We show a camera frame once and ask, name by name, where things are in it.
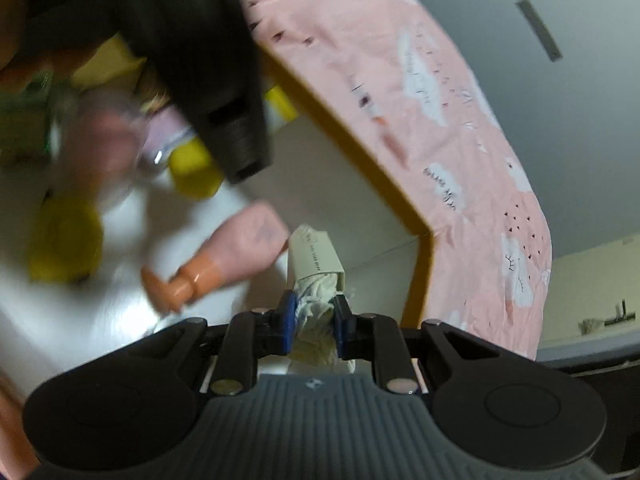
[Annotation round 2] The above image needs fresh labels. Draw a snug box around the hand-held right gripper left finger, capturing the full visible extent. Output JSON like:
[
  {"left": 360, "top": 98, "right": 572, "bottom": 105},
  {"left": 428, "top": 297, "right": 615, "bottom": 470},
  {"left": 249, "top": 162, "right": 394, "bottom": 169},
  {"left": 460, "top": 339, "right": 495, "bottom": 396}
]
[{"left": 127, "top": 291, "right": 299, "bottom": 397}]

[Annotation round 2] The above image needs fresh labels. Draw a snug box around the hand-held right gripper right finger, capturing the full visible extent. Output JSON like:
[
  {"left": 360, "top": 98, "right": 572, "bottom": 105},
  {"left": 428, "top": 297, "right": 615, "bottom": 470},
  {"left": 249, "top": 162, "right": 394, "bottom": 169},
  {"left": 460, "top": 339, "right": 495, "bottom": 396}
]
[{"left": 332, "top": 294, "right": 501, "bottom": 396}]

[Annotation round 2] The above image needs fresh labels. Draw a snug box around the white tissue packet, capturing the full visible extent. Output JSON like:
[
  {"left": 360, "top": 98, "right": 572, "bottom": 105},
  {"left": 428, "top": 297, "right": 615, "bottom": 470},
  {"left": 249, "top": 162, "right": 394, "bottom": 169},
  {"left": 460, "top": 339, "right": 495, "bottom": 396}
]
[{"left": 286, "top": 225, "right": 359, "bottom": 376}]

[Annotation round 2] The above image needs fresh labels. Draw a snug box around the pink bottle with orange cap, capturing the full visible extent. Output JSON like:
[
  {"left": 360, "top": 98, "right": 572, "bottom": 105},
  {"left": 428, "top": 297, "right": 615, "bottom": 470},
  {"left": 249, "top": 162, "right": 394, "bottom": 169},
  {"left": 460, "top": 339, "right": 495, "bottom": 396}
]
[{"left": 141, "top": 200, "right": 291, "bottom": 314}]

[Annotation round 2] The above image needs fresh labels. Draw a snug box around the yellow lidded jar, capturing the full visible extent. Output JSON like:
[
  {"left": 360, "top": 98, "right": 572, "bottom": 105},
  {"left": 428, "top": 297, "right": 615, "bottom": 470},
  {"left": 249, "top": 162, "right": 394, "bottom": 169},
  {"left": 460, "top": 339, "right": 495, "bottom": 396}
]
[{"left": 167, "top": 137, "right": 227, "bottom": 202}]

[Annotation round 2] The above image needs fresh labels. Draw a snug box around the clear container with pink sponge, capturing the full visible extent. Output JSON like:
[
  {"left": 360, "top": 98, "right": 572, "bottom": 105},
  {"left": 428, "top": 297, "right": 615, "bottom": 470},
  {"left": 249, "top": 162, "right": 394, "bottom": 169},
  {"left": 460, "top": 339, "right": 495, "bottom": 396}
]
[{"left": 50, "top": 91, "right": 167, "bottom": 211}]

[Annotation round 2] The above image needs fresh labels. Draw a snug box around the orange cardboard box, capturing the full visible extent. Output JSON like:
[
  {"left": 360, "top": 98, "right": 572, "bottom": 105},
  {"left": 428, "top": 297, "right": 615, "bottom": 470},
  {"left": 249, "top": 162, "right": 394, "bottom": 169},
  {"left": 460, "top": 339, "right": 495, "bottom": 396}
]
[{"left": 0, "top": 25, "right": 439, "bottom": 396}]

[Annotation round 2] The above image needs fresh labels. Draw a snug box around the green transparent box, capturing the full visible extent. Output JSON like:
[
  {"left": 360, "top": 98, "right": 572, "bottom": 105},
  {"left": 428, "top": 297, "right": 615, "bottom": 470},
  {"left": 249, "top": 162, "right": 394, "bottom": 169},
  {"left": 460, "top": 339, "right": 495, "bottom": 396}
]
[{"left": 0, "top": 72, "right": 57, "bottom": 162}]

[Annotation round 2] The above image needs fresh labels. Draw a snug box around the yellow plastic bottle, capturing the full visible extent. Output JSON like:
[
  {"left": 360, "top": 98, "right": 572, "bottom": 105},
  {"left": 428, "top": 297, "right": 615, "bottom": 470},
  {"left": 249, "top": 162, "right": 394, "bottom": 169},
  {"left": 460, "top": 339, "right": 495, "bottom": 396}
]
[{"left": 27, "top": 194, "right": 104, "bottom": 284}]

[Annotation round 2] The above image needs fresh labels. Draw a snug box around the pink printed blanket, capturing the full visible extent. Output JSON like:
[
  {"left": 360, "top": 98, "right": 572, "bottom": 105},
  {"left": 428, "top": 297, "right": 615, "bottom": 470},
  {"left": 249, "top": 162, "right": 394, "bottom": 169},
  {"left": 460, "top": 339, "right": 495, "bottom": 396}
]
[{"left": 222, "top": 0, "right": 554, "bottom": 361}]

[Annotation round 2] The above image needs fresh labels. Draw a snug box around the black bracket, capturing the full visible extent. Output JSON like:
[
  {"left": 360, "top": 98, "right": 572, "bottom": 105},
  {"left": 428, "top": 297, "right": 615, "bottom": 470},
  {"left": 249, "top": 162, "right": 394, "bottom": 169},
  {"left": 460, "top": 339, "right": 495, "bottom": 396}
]
[{"left": 580, "top": 300, "right": 639, "bottom": 334}]

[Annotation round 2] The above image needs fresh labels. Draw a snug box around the grey wall socket strip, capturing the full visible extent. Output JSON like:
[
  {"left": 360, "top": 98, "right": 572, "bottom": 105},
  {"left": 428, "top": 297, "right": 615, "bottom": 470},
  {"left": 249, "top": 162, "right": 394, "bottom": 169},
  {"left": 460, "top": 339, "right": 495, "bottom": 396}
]
[{"left": 515, "top": 0, "right": 564, "bottom": 63}]

